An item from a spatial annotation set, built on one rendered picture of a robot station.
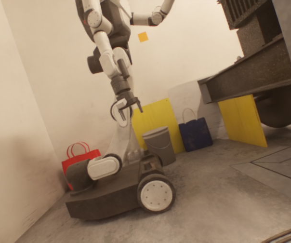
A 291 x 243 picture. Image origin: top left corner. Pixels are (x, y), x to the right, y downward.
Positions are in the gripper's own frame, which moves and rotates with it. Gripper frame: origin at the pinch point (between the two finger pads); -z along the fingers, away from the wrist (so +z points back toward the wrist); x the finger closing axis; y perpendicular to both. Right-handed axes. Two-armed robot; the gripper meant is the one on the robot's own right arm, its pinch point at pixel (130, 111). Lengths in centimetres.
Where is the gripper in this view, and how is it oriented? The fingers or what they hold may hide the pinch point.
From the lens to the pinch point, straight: 81.9
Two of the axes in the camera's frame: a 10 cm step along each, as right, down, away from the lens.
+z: -3.8, -9.2, 0.2
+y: 3.4, -1.2, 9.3
